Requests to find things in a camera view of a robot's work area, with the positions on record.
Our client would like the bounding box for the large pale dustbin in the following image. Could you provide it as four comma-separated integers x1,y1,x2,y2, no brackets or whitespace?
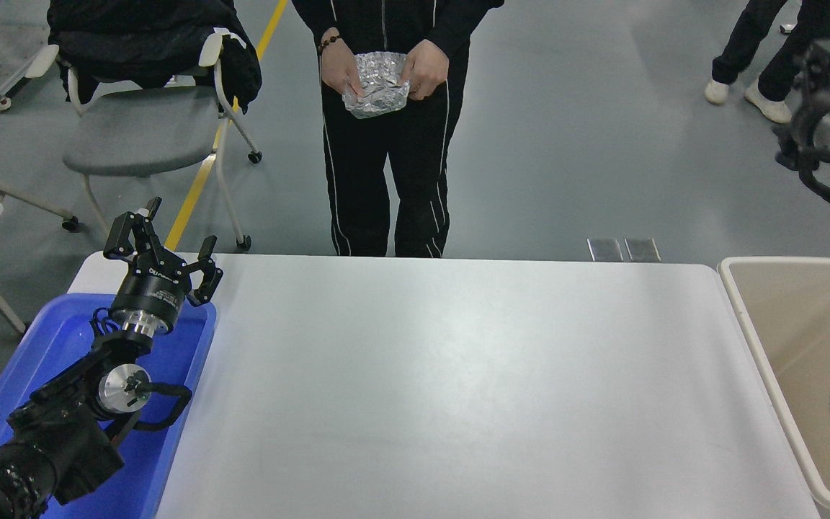
718,257,830,514

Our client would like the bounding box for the person's left hand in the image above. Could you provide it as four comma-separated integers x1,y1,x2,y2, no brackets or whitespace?
398,40,450,101

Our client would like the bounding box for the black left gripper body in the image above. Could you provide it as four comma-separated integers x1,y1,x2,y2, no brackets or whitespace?
111,262,189,328

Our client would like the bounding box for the person's right hand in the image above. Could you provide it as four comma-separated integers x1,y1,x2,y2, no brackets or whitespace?
319,32,367,99

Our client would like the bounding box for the foil tray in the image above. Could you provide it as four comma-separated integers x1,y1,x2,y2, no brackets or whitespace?
343,52,411,120

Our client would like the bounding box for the blue plastic tray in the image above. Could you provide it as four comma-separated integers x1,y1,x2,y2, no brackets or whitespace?
0,292,218,519

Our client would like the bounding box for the person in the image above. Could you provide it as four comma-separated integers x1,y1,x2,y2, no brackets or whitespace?
705,0,823,124
291,0,506,259

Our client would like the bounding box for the black jacket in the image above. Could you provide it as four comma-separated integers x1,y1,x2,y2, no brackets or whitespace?
46,0,263,115

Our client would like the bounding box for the grey seat wheeled chair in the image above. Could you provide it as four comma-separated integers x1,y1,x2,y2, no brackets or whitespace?
62,29,264,252

